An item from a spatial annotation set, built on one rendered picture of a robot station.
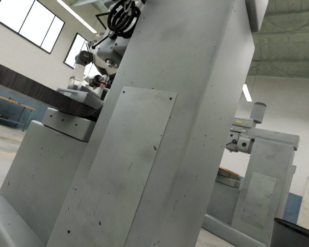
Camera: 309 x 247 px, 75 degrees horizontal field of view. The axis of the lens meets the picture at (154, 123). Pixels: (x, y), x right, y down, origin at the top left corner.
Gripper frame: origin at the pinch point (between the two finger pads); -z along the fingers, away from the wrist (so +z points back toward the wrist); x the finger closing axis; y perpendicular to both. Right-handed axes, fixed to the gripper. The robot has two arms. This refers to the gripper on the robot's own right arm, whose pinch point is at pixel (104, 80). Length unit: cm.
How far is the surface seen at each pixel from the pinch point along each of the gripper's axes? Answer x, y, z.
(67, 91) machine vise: -19.1, 18.2, 2.3
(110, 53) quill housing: -7.5, -15.5, -9.4
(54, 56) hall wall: 83, -197, 795
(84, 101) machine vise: -13.7, 22.0, -18.5
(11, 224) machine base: -22, 97, -12
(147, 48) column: -9, -8, -57
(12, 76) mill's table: -50, 26, -25
